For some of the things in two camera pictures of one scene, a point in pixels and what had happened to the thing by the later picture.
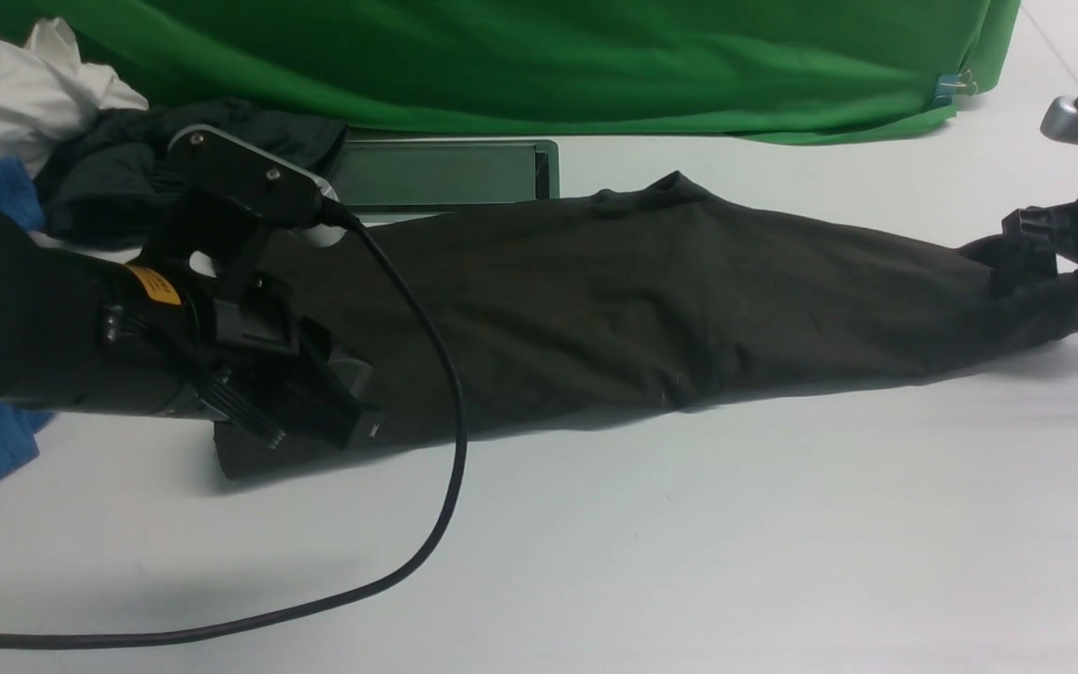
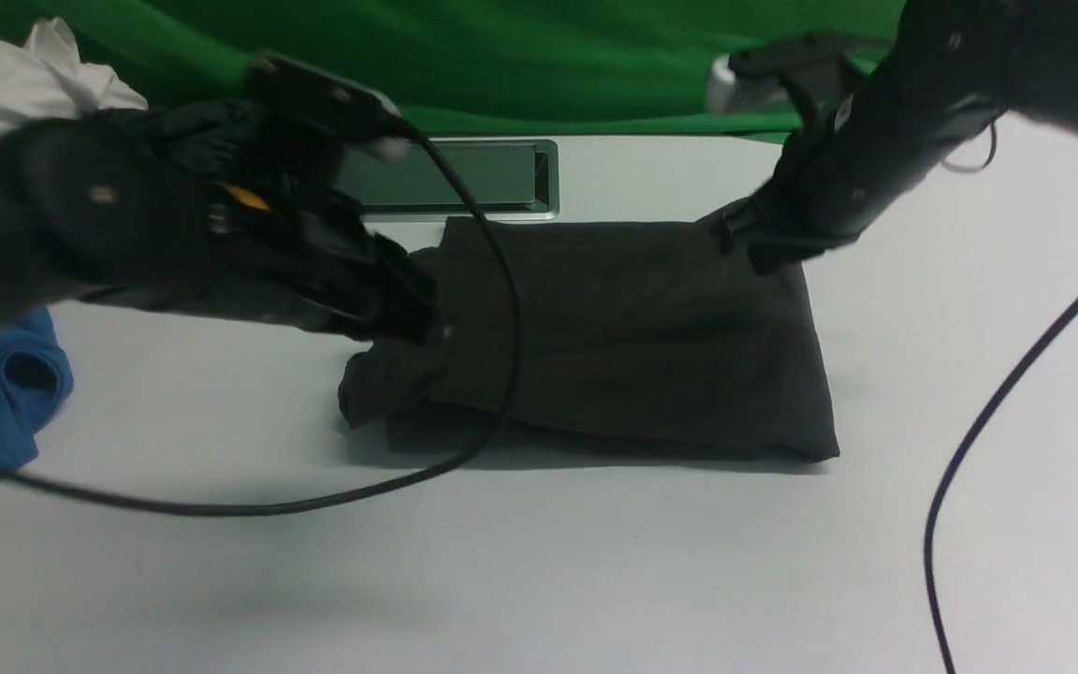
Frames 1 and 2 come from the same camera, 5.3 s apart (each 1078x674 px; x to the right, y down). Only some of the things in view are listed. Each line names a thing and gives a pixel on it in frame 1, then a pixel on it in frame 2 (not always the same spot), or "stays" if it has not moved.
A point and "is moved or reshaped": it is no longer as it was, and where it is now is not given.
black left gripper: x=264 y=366 → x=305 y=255
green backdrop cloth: x=780 y=71 stays
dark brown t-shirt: x=673 y=293 is moved or reshaped
